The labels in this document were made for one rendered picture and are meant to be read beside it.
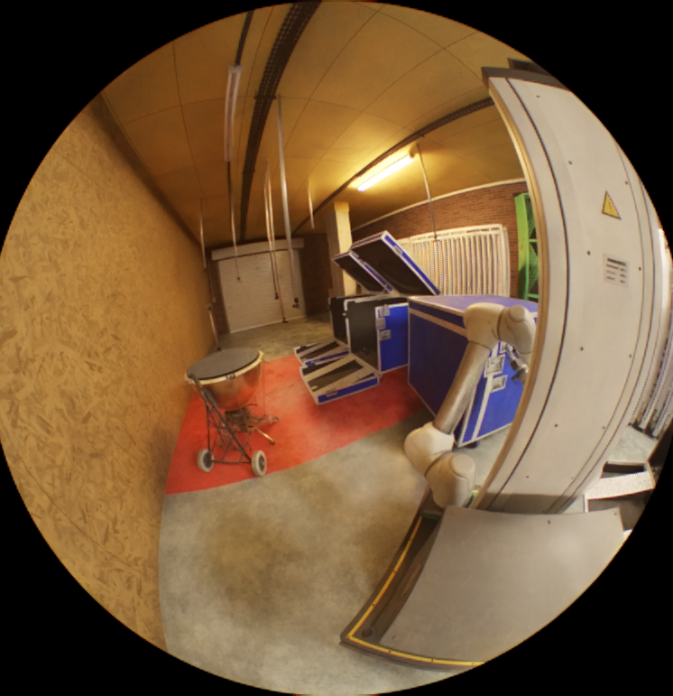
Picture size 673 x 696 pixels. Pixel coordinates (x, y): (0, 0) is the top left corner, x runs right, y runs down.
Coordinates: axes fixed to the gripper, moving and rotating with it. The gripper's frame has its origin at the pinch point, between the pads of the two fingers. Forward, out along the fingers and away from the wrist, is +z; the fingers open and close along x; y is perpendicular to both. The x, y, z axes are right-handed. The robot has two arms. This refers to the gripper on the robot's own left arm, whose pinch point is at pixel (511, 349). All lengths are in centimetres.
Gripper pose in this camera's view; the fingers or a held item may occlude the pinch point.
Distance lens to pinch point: 140.1
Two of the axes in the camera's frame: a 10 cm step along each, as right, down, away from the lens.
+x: -9.8, 0.2, -1.7
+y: 1.2, -6.2, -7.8
